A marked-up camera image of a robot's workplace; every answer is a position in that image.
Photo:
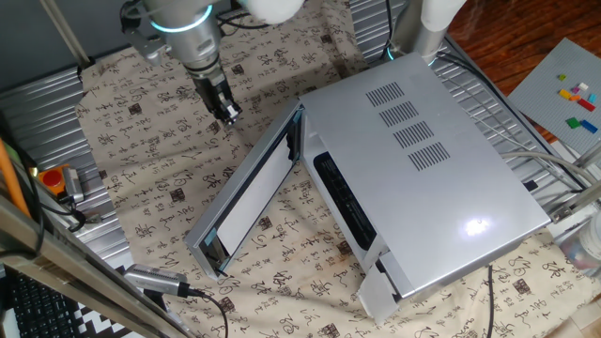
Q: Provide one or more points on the grey slanted pole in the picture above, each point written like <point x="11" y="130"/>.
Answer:
<point x="66" y="33"/>

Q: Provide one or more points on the aluminium frame beam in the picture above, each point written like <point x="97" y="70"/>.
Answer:
<point x="70" y="267"/>

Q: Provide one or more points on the white paper flap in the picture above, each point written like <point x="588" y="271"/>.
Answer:
<point x="378" y="298"/>

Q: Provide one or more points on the lime lego brick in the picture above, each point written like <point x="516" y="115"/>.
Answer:
<point x="562" y="77"/>

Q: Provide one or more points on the beige calligraphy tablecloth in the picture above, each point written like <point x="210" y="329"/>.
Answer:
<point x="155" y="131"/>

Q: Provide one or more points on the grey camera on frame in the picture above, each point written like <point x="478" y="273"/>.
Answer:
<point x="155" y="279"/>

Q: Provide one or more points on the clear plastic jar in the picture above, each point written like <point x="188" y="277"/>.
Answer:
<point x="584" y="249"/>

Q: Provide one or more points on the white lego brick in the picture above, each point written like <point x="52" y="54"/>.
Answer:
<point x="583" y="86"/>

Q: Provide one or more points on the silver microwave oven body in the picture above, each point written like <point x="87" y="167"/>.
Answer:
<point x="422" y="178"/>

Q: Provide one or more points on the blue lego brick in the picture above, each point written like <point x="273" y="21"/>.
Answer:
<point x="589" y="127"/>

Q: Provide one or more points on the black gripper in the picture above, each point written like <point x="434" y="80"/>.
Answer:
<point x="212" y="91"/>

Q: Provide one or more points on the green lego brick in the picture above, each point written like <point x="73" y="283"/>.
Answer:
<point x="573" y="123"/>

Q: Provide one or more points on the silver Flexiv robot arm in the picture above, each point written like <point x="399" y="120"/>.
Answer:
<point x="188" y="33"/>

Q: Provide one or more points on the grey camera beside stop box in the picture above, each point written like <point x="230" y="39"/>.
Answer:
<point x="73" y="184"/>

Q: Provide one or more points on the grey lego baseplate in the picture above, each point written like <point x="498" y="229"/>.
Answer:
<point x="544" y="103"/>

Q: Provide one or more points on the aluminium profile bracket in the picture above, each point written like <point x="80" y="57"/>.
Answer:
<point x="577" y="202"/>

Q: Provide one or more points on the black keyboard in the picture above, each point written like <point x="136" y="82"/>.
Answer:
<point x="37" y="310"/>

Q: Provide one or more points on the red lego brick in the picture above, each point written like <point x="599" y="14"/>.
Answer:
<point x="586" y="104"/>

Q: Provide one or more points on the orange emergency stop box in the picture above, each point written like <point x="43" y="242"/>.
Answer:
<point x="51" y="178"/>

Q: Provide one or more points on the small black clip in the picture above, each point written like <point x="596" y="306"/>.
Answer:
<point x="531" y="185"/>

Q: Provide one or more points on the orange pole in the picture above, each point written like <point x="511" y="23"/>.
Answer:
<point x="11" y="178"/>

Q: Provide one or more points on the yellow lego brick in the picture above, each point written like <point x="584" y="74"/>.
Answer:
<point x="565" y="94"/>

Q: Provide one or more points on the pink lego brick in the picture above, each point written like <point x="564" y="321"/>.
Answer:
<point x="575" y="89"/>

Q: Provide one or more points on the black white marker board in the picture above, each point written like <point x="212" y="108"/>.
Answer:
<point x="101" y="326"/>

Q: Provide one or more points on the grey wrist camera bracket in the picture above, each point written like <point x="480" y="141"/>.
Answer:
<point x="145" y="44"/>

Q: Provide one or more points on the orange lego brick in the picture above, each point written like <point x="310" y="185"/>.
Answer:
<point x="575" y="98"/>

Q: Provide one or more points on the cyan lego brick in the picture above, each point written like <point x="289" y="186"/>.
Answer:
<point x="592" y="98"/>

